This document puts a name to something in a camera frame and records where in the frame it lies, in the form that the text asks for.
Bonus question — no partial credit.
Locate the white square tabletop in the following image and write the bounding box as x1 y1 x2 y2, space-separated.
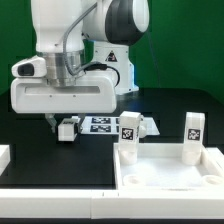
114 143 224 190

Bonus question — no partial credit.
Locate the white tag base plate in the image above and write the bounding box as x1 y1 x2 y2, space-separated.
81 116 160 135

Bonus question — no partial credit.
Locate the white obstacle fence rail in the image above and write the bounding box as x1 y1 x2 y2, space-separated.
0 144 224 220

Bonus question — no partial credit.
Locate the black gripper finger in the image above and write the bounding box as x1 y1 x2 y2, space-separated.
76 113 86 133
45 113 57 133

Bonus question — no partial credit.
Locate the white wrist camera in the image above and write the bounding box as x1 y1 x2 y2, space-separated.
11 56 47 78

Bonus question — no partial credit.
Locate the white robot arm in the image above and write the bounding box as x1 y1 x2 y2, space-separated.
11 0 149 126

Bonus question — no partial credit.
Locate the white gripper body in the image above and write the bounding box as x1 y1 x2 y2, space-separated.
11 71 117 114

